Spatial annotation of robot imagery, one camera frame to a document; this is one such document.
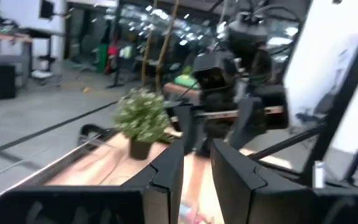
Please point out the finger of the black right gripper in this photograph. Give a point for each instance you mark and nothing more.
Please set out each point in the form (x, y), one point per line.
(187, 121)
(247, 121)

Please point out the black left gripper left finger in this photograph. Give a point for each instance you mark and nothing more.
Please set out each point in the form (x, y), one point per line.
(169, 180)

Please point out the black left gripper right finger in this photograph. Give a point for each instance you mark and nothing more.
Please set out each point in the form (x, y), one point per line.
(238, 193)

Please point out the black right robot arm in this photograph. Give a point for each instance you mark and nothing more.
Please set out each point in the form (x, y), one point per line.
(249, 29)

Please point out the small potted green plant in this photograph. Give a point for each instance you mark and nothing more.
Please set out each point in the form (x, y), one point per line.
(141, 118)

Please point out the brown wooden pole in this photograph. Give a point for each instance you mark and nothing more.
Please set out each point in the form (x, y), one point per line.
(166, 46)
(150, 43)

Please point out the red bag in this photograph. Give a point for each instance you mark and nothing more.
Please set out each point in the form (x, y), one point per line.
(112, 57)

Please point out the small black monitor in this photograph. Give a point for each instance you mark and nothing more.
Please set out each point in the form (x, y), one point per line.
(47, 9)

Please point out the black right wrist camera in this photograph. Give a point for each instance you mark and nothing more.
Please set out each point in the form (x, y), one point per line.
(214, 73)

